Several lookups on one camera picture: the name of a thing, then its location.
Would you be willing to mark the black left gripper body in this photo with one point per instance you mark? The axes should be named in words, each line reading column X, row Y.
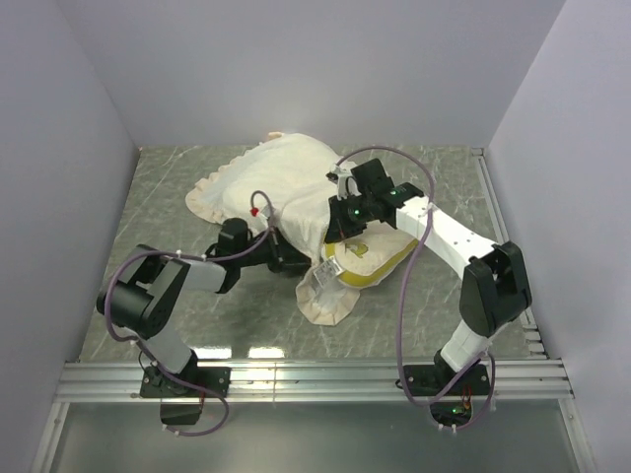
column 270, row 250

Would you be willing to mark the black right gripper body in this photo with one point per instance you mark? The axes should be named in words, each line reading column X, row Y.
column 351, row 214

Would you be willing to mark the cream pillow with yellow edge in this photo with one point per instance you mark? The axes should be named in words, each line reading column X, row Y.
column 367, row 259

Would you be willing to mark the white pillowcase with peach ruffles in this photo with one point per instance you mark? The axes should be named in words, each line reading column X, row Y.
column 285, row 177

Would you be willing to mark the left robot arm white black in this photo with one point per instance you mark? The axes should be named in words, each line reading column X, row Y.
column 141, row 298

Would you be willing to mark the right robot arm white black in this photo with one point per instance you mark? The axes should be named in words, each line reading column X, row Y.
column 494, row 284

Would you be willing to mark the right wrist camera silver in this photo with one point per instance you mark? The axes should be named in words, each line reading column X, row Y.
column 344, row 181

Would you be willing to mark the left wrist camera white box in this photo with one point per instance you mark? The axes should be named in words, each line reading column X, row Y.
column 263, row 214

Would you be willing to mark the aluminium mounting rail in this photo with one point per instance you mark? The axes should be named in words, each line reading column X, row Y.
column 279, row 381

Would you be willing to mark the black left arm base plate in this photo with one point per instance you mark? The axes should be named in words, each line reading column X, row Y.
column 183, row 395

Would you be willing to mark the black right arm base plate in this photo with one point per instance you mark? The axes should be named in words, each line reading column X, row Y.
column 473, row 392

